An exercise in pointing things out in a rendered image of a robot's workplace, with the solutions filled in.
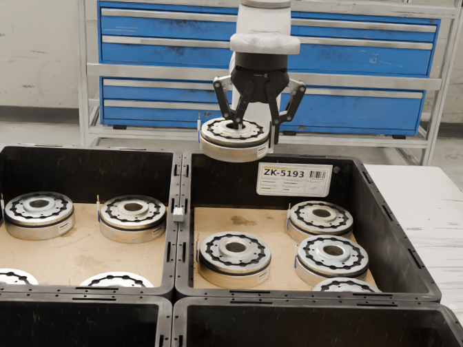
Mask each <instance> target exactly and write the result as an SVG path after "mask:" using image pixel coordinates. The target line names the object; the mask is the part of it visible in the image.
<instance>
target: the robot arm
mask: <svg viewBox="0 0 463 347"><path fill-rule="evenodd" d="M292 1H293V0H240V5H239V10H238V17H237V24H236V34H234V35H233V36H232V37H231V38H230V50H231V51H234V53H233V55H232V58H231V61H230V64H229V76H224V77H219V76H216V77H214V82H213V86H214V91H215V93H216V98H217V100H218V104H219V107H220V111H221V114H222V116H223V118H224V119H230V120H232V121H233V123H234V129H243V118H247V119H251V120H255V121H258V122H259V123H262V124H264V125H265V126H266V127H267V128H268V130H269V151H268V153H273V150H274V145H277V144H278V140H279V130H280V124H282V123H284V122H291V121H292V120H293V118H294V116H295V114H296V111H297V109H298V107H299V104H300V102H301V100H302V98H303V96H304V94H305V92H306V89H307V88H306V86H305V82H304V81H296V80H293V79H291V78H289V75H288V73H287V62H288V54H299V53H300V40H299V39H298V38H297V37H295V36H290V31H291V3H292ZM230 83H232V85H233V94H232V107H231V109H230V107H229V103H228V100H227V96H226V92H227V91H228V90H229V84H230ZM286 86H289V93H290V94H291V97H290V99H289V102H288V103H287V106H286V108H285V110H284V111H283V112H279V109H280V97H281V92H282V91H283V90H284V89H285V88H286Z"/></svg>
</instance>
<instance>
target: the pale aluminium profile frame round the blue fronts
mask: <svg viewBox="0 0 463 347"><path fill-rule="evenodd" d="M454 8H457V12H456V16H455V19H451V22H450V26H449V32H448V35H447V38H438V39H437V43H436V45H445V49H444V54H443V57H442V64H441V67H440V73H439V76H438V78H416V77H400V76H370V75H354V74H324V73H308V72H287V73H288V75H289V78H291V79H293V80H296V81H304V82H305V85H330V86H347V87H378V88H395V89H411V90H435V96H434V99H433V104H432V108H431V112H422V115H421V118H429V124H428V127H427V131H425V130H424V129H423V128H422V127H421V126H420V125H419V128H418V134H417V136H415V137H416V138H410V137H406V136H405V135H388V134H378V136H352V135H331V134H297V133H296V132H293V131H283V132H282V133H279V140H278V143H288V144H308V145H349V146H370V147H380V148H385V147H394V148H395V149H396V150H397V152H398V153H399V154H400V155H401V157H403V159H404V160H405V161H406V162H407V164H408V165H409V166H429V167H430V165H431V159H432V156H433V150H434V147H435V142H436V138H437V134H438V129H439V126H440V120H441V116H442V110H443V107H444V102H445V98H446V93H447V90H448V86H449V80H450V77H451V71H452V68H453V62H454V58H455V53H456V50H457V44H458V41H459V37H460V32H461V28H462V22H463V0H455V3H454ZM460 9H462V13H461V17H460V19H458V18H459V15H460ZM74 16H75V31H76V61H77V76H78V91H79V120H80V136H81V145H84V146H99V142H100V139H101V138H144V139H165V140H198V130H195V129H156V128H136V127H127V125H113V127H108V126H107V125H101V124H100V100H99V88H98V89H97V91H96V94H95V96H94V99H89V91H88V75H90V76H122V77H139V78H172V79H189V80H204V81H213V80H214V77H216V76H219V77H224V76H229V69H217V68H202V67H172V66H156V65H124V64H109V63H99V56H98V63H88V56H87V37H86V27H90V28H97V11H96V20H86V19H85V0H74ZM89 106H90V108H89ZM98 113H99V118H98V120H97V122H96V125H95V126H93V125H94V122H95V120H96V117H97V115H98ZM408 147H410V148H422V155H421V159H420V161H419V160H418V159H417V158H416V157H415V156H414V155H413V153H412V152H411V151H410V150H409V148H408Z"/></svg>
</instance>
